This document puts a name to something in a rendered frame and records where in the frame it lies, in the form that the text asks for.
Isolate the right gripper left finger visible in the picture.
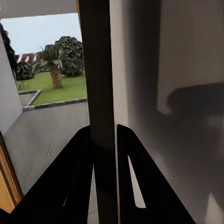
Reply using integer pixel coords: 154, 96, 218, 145
2, 126, 94, 224

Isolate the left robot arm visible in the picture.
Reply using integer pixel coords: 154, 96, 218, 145
0, 208, 10, 224

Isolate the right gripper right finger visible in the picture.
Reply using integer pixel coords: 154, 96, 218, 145
117, 124, 196, 224

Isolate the poster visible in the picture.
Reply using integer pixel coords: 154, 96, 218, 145
78, 0, 118, 224

